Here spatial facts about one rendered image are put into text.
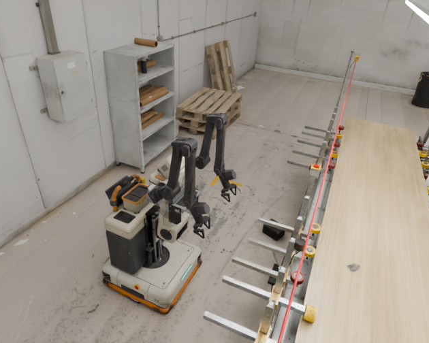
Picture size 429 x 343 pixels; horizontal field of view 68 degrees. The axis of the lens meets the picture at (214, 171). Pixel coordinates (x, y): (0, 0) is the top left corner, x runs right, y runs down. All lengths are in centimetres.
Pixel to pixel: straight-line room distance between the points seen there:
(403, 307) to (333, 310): 41
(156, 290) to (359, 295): 146
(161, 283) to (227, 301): 63
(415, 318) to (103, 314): 221
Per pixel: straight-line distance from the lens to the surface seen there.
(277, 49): 978
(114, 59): 405
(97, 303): 307
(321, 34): 952
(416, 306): 225
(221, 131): 213
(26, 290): 335
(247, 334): 173
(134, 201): 251
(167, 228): 242
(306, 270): 252
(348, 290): 213
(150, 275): 280
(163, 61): 473
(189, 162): 180
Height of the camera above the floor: 244
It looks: 33 degrees down
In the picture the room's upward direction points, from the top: 4 degrees clockwise
